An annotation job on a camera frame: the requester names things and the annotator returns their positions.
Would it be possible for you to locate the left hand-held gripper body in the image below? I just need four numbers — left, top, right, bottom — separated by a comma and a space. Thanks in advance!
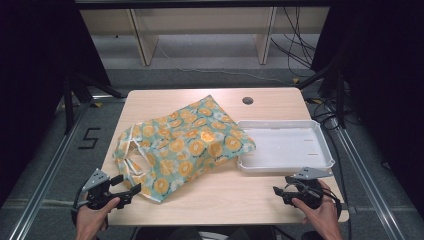
77, 168, 134, 211

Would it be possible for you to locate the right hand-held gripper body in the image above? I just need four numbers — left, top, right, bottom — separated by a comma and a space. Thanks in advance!
279, 166, 334, 210

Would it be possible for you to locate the white plastic tray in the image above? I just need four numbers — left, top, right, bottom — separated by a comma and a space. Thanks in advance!
235, 119, 336, 174

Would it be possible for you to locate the orange print teal tote bag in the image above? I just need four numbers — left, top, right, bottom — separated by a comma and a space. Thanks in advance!
112, 94, 257, 204

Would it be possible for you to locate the person's right hand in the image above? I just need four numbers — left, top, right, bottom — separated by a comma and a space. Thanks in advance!
291, 179, 344, 240

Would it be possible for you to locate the person's left hand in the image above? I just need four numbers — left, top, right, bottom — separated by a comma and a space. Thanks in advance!
75, 196, 121, 240

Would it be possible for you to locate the person's dark clothed lap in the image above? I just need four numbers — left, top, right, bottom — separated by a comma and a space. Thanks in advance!
133, 225, 278, 240

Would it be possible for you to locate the black metal stand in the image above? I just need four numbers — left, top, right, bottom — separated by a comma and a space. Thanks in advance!
296, 49, 348, 130
62, 72, 125, 135

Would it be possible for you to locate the black curtain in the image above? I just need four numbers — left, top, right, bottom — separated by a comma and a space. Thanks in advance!
0, 0, 112, 208
310, 0, 424, 219

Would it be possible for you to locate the light wooden bench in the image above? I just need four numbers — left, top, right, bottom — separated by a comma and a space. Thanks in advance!
79, 6, 331, 67

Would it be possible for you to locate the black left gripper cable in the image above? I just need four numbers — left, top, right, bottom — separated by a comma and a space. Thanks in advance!
70, 186, 90, 231

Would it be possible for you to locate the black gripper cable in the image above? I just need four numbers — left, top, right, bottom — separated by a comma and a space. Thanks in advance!
319, 187, 344, 222
70, 186, 90, 231

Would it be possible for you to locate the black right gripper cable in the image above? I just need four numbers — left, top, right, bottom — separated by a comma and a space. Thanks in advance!
319, 187, 344, 222

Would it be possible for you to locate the aluminium floor rail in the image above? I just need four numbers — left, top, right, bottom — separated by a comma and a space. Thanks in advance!
7, 99, 94, 240
328, 118, 407, 240

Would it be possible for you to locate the thin white floor cable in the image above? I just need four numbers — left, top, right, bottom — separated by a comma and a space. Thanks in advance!
155, 43, 296, 85

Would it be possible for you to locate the bundle of black floor cables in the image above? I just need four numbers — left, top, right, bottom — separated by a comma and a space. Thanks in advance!
269, 6, 318, 78

